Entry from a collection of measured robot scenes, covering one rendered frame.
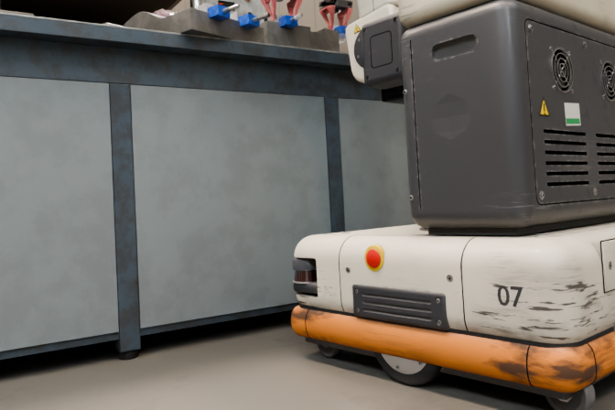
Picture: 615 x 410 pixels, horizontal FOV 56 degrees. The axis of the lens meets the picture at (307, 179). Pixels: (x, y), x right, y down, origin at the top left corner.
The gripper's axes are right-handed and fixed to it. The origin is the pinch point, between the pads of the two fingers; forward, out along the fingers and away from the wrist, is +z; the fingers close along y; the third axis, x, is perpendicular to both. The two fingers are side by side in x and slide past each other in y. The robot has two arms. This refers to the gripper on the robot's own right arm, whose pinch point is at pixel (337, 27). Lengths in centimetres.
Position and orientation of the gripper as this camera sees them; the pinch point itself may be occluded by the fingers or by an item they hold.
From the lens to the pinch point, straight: 206.8
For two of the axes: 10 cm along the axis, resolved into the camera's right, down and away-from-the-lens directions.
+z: 0.6, 10.0, -0.5
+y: -8.4, 0.3, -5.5
